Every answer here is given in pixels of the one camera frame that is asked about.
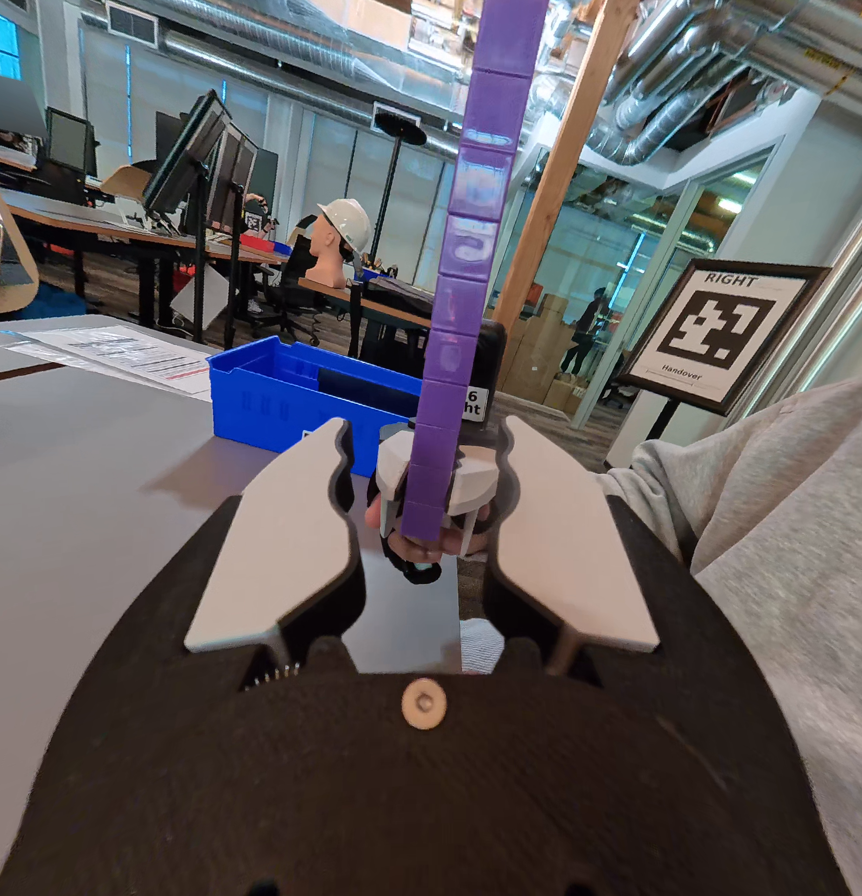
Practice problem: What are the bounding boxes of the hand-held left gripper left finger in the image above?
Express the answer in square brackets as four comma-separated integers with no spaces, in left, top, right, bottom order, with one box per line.
[184,418,367,655]

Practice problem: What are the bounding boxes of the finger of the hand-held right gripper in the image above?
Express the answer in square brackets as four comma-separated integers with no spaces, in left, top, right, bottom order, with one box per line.
[375,428,421,540]
[441,444,500,557]

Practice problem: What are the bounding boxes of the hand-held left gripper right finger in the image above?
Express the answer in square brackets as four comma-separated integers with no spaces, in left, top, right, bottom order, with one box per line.
[483,416,661,676]

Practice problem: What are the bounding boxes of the long purple block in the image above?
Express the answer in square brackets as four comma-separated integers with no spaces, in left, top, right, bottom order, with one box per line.
[401,0,549,541]

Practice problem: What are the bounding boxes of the blue plastic bin with tag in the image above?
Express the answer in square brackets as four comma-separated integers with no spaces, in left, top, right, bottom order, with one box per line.
[207,336,425,477]

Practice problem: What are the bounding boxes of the person's right forearm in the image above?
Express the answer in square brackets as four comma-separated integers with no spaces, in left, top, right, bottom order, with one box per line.
[595,374,862,582]

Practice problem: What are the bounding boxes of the grey desk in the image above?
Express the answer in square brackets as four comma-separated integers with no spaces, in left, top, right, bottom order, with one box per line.
[0,314,467,876]

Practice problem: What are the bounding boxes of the stack of cardboard boxes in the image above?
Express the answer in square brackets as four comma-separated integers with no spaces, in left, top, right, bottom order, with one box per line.
[501,294,586,414]

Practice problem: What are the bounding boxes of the person's striped pale trousers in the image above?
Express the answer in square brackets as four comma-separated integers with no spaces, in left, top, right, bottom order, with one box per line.
[459,617,507,674]

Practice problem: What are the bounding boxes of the wooden top table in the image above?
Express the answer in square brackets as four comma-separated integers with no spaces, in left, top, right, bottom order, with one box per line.
[0,189,292,330]
[298,276,435,358]

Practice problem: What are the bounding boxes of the mannequin head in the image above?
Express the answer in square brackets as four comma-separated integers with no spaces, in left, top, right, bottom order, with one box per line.
[308,213,351,288]

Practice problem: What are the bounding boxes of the white hard hat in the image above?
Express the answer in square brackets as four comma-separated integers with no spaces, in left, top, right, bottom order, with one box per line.
[317,198,372,256]

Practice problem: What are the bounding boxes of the black office chair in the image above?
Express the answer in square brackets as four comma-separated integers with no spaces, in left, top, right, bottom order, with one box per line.
[263,234,320,344]

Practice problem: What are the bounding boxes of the framed marker sign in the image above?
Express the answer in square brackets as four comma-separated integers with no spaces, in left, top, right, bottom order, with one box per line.
[602,258,832,466]

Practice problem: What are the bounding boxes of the black pole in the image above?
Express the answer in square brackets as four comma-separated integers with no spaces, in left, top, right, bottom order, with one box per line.
[371,105,428,260]

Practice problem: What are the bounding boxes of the paper sheets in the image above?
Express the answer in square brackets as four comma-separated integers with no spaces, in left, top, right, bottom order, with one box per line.
[0,324,215,401]

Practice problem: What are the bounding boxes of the black computer monitor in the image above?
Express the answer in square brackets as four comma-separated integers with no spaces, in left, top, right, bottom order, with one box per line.
[46,107,97,176]
[142,90,232,219]
[214,125,260,211]

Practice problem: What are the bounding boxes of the metal ventilation ducts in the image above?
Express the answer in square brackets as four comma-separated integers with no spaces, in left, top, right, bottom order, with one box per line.
[81,0,862,169]

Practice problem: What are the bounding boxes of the wooden post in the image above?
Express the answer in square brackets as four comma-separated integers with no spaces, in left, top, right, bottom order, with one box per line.
[494,0,642,330]

